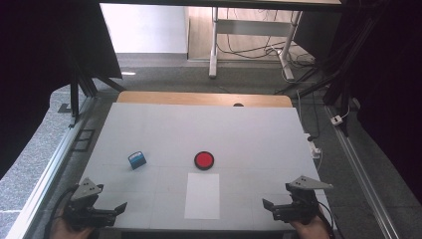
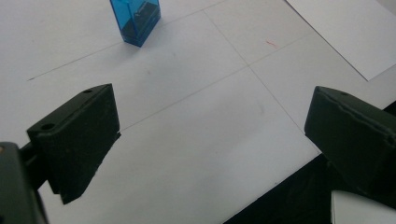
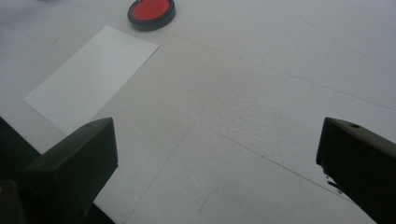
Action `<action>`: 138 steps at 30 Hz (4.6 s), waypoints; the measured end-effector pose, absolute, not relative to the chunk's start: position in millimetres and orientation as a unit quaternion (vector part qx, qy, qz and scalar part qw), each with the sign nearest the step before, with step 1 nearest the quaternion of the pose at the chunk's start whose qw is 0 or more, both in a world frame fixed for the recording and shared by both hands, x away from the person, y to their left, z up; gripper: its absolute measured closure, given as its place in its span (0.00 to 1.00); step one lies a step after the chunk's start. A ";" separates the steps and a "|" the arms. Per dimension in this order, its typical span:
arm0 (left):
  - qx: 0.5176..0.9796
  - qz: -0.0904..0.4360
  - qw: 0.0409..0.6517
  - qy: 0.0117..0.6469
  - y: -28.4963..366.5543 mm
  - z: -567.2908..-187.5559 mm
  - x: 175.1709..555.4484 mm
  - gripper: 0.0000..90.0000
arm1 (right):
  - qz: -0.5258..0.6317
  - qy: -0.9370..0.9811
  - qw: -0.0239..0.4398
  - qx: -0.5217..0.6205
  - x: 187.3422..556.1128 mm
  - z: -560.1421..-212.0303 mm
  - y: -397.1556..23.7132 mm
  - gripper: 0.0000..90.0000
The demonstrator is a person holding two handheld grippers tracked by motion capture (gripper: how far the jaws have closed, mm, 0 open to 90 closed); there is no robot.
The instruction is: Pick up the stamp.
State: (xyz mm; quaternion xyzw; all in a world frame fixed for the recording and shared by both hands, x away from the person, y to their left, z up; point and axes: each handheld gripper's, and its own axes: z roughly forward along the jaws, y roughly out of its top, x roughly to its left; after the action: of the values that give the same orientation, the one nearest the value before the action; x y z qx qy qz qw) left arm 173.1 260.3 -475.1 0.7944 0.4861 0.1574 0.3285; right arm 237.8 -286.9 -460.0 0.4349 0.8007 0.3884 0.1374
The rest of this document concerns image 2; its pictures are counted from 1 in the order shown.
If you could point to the white curved object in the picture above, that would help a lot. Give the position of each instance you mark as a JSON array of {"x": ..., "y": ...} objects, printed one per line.
[{"x": 358, "y": 210}]

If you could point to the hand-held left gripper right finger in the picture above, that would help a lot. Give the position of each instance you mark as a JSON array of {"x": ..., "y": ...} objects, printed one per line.
[{"x": 351, "y": 137}]

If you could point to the blue transparent stamp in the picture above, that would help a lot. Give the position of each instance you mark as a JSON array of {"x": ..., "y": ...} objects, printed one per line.
[{"x": 137, "y": 18}]

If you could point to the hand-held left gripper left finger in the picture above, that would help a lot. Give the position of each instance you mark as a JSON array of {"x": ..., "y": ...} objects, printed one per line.
[{"x": 77, "y": 140}]

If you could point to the white paper sheet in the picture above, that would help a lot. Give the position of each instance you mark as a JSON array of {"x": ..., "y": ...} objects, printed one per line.
[{"x": 348, "y": 28}]

